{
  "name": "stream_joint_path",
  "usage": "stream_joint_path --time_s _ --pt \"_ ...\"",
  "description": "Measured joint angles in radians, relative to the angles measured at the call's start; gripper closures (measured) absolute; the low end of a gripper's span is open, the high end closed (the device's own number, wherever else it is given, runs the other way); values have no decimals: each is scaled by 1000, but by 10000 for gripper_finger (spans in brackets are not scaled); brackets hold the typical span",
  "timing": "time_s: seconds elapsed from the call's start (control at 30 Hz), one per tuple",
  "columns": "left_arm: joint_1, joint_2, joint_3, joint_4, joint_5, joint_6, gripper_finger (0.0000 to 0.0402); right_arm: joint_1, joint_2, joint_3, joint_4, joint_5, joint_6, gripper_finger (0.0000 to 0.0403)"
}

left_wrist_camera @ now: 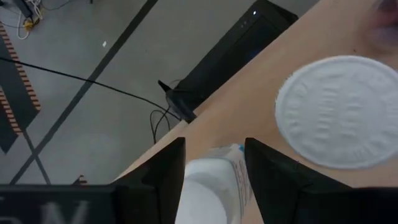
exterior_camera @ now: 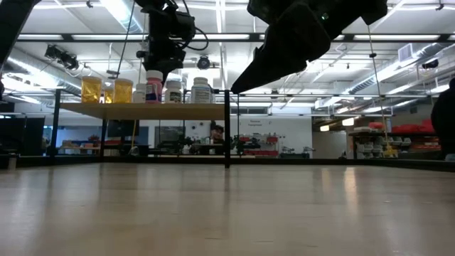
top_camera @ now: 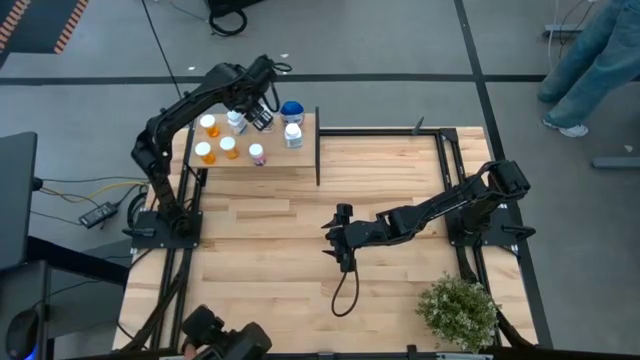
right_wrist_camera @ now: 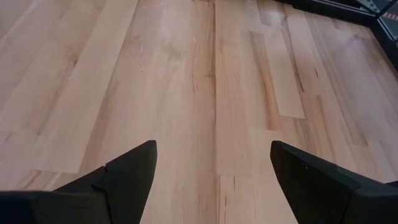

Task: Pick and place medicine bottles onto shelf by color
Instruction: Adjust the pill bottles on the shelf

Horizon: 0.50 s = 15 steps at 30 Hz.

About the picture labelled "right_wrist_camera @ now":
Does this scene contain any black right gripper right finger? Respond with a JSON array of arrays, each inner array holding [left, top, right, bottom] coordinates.
[[269, 140, 388, 224]]

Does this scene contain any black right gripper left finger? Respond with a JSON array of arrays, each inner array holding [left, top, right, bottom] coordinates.
[[54, 140, 158, 224]]

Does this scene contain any black aluminium table frame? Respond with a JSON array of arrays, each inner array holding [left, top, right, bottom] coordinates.
[[273, 0, 398, 72]]

